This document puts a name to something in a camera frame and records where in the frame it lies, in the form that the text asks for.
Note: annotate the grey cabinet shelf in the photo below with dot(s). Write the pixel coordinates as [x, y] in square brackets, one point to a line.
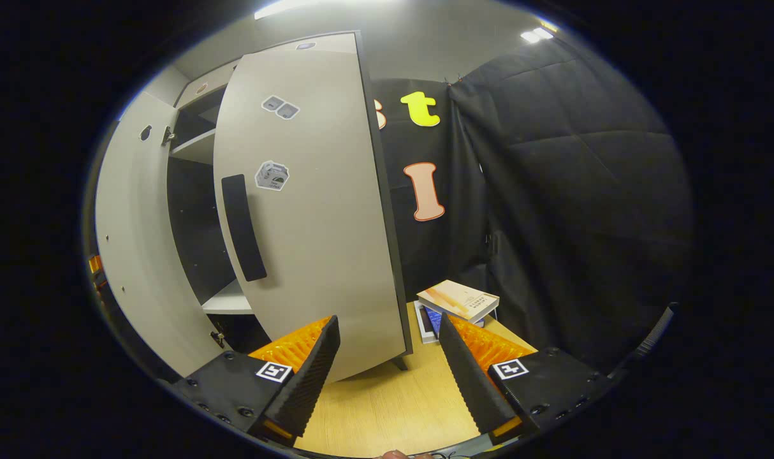
[231, 299]
[196, 148]

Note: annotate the grey shoe cabinet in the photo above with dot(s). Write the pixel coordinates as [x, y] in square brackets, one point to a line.
[189, 210]

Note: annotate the black backdrop cloth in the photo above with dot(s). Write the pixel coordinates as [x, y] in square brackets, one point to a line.
[584, 210]

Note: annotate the blue book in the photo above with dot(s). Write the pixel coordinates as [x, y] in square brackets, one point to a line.
[430, 322]

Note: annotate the small ceiling light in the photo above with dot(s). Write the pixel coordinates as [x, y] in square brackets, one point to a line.
[537, 34]

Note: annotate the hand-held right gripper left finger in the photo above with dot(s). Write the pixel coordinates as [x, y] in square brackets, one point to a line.
[307, 376]

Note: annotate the large ceiling light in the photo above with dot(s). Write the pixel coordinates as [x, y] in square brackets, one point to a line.
[291, 7]

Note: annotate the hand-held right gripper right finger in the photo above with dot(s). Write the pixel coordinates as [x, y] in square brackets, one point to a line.
[467, 376]

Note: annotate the white book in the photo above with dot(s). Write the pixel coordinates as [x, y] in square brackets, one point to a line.
[460, 298]

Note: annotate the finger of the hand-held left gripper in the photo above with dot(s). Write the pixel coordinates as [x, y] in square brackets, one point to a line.
[95, 268]

